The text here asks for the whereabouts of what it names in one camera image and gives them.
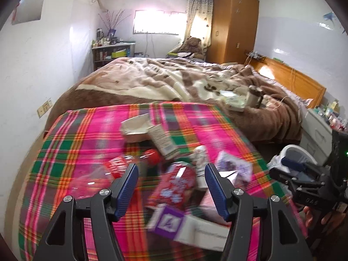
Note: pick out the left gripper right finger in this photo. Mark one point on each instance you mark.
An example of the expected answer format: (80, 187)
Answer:
(235, 206)

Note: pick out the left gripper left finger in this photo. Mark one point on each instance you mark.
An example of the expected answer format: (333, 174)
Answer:
(108, 206)

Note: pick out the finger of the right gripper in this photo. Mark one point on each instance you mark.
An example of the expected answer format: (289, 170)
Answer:
(293, 164)

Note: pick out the red strawberry milk carton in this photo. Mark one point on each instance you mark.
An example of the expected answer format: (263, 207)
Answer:
(118, 165)

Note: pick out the white long cardboard box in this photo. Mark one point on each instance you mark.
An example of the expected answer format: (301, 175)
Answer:
(199, 233)

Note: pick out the colourful patterned paper carton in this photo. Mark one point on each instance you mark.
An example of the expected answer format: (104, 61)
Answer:
(163, 142)

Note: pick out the white trash bin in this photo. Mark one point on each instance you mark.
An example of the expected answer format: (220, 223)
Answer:
(292, 152)

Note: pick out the person's right hand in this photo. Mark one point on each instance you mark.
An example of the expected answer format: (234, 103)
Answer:
(332, 219)

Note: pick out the purple white small carton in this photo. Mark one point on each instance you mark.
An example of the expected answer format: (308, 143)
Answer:
(227, 162)

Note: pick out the red plastic wrapper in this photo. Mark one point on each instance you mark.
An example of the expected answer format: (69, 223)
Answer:
(91, 183)

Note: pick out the grey drawer nightstand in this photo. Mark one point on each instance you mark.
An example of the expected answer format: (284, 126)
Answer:
(317, 136)

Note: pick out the purple white square box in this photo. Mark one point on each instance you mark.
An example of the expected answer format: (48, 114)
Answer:
(166, 221)

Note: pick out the pink plaid tablecloth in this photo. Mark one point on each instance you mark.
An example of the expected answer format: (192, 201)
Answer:
(81, 140)

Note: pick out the red floral snack bag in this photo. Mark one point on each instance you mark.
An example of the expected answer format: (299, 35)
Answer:
(175, 187)

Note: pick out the crumpled white paper tray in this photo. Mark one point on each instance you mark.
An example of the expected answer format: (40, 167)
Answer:
(135, 129)

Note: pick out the brown thermos mug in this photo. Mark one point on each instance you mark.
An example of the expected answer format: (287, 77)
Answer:
(254, 97)

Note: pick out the wooden headboard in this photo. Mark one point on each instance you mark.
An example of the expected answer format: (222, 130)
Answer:
(294, 80)

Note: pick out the white tissue pack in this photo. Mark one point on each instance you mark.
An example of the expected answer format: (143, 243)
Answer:
(234, 102)

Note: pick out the brown patterned blanket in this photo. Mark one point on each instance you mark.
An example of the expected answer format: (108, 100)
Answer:
(143, 80)

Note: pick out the cluttered side shelf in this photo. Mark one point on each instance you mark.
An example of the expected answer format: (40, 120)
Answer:
(106, 49)

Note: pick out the brown teddy bear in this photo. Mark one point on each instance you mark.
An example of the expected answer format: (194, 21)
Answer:
(193, 46)

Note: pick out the wooden wardrobe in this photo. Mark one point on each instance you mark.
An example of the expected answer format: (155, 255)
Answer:
(234, 28)

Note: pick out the patterned curtain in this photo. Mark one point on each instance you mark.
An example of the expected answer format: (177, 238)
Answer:
(199, 21)

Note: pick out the purple dried branches vase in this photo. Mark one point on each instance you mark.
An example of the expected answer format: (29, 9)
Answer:
(112, 20)

